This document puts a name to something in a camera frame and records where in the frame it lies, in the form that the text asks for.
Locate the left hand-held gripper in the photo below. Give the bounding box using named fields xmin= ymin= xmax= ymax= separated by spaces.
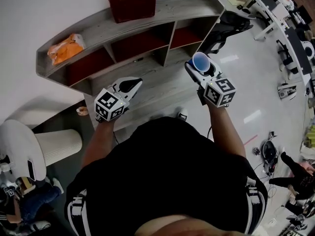
xmin=94 ymin=76 xmax=143 ymax=123

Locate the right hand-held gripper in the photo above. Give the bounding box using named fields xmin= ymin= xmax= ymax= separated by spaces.
xmin=184 ymin=59 xmax=236 ymax=107

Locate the blue cup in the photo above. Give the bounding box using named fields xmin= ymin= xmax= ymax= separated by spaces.
xmin=191 ymin=52 xmax=212 ymax=73

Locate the grey wooden desk with hutch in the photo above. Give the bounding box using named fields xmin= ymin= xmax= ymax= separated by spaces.
xmin=36 ymin=0 xmax=226 ymax=97

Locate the person's right forearm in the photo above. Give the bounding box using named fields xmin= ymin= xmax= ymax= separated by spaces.
xmin=208 ymin=104 xmax=247 ymax=158

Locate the person's left forearm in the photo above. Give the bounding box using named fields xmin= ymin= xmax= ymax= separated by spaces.
xmin=81 ymin=118 xmax=119 ymax=168

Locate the person's white shoe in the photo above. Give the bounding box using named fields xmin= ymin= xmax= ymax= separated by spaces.
xmin=173 ymin=107 xmax=189 ymax=122

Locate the black office chair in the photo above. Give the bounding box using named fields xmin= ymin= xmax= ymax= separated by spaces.
xmin=200 ymin=10 xmax=254 ymax=56

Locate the small clear plastic bottle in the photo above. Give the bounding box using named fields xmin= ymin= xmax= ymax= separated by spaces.
xmin=75 ymin=106 xmax=89 ymax=117

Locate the orange plastic packet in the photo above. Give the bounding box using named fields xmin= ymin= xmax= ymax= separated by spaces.
xmin=47 ymin=33 xmax=86 ymax=66

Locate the red floor tape strip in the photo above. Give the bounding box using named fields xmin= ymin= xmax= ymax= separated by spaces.
xmin=243 ymin=134 xmax=258 ymax=146

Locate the white grey floor device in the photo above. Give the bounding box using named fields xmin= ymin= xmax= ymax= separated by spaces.
xmin=277 ymin=82 xmax=298 ymax=100

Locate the maroon gold-printed book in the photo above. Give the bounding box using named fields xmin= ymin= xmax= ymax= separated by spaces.
xmin=103 ymin=0 xmax=157 ymax=24

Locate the person's black shirt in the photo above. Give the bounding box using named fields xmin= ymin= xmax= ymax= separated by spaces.
xmin=64 ymin=116 xmax=269 ymax=236

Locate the black round floor device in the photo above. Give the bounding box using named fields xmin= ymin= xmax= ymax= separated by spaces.
xmin=261 ymin=140 xmax=279 ymax=167

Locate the yellow green foam block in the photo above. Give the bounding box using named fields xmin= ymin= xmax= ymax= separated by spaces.
xmin=305 ymin=126 xmax=315 ymax=145

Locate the white rounded machine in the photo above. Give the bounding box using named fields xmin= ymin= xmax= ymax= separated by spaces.
xmin=0 ymin=119 xmax=47 ymax=181

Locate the pink cushion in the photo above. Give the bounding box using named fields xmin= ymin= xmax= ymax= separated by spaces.
xmin=299 ymin=161 xmax=315 ymax=176

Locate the person's left striped shoulder strap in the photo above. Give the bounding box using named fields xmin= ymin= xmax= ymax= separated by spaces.
xmin=66 ymin=189 xmax=91 ymax=236

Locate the person's striped shoulder strap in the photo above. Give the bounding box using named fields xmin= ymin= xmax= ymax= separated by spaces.
xmin=245 ymin=177 xmax=268 ymax=235
xmin=66 ymin=189 xmax=91 ymax=236

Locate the person's right striped shoulder strap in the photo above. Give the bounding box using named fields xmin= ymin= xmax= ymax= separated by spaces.
xmin=245 ymin=177 xmax=268 ymax=235

